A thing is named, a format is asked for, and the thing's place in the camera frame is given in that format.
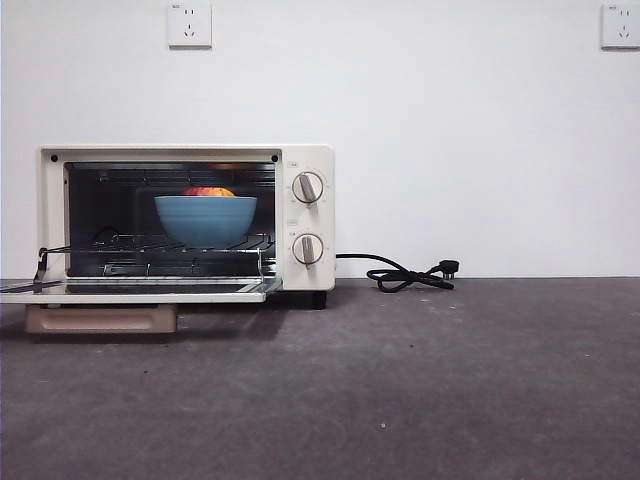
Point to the white wall socket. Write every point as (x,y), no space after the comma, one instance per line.
(622,27)
(190,25)

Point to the red yellow apple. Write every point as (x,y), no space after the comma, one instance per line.
(207,192)

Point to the blue ribbed bowl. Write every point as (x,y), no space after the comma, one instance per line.
(205,220)

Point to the cream Toshiba toaster oven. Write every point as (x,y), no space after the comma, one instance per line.
(310,220)

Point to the beige round oven knob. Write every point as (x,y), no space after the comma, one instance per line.
(307,250)
(307,189)

